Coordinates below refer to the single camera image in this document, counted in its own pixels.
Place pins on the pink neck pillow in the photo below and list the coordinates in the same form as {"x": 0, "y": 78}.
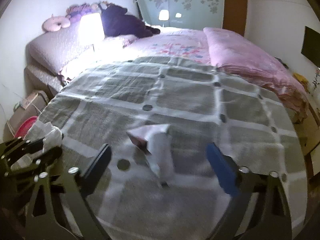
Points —
{"x": 55, "y": 23}

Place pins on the pink folded duvet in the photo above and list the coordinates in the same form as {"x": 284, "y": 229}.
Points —
{"x": 233, "y": 54}

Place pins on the glass floral wardrobe doors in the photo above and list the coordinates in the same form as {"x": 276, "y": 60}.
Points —
{"x": 186, "y": 14}

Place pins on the dark purple plush toy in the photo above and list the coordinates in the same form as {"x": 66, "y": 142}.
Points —
{"x": 117, "y": 22}

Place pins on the brown wooden door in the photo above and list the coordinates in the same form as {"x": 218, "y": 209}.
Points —
{"x": 235, "y": 16}

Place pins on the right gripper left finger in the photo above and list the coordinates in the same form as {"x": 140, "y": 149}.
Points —
{"x": 91, "y": 175}

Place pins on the pink floral bed sheet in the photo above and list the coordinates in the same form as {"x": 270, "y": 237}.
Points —
{"x": 171, "y": 42}

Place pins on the grey patterned headboard cushion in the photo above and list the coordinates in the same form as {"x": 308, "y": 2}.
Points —
{"x": 63, "y": 49}

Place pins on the black wall television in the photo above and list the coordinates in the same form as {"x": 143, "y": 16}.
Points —
{"x": 311, "y": 46}

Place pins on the pink plastic mesh basket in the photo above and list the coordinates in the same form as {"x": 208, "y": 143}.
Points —
{"x": 24, "y": 128}

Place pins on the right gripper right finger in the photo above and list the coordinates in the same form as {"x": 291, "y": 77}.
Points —
{"x": 224, "y": 168}

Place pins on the grey bedside cabinet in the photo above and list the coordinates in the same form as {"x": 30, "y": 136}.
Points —
{"x": 32, "y": 105}

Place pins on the lit white table lamp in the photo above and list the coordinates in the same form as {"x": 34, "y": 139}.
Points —
{"x": 91, "y": 27}

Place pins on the brown plush toys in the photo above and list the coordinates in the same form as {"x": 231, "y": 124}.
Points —
{"x": 75, "y": 12}

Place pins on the white tissue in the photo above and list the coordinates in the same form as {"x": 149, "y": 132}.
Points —
{"x": 52, "y": 137}

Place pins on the white cardboard box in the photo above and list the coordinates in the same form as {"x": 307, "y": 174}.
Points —
{"x": 155, "y": 142}

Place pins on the grey upholstered bed frame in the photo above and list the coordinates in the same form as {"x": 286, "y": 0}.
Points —
{"x": 44, "y": 80}

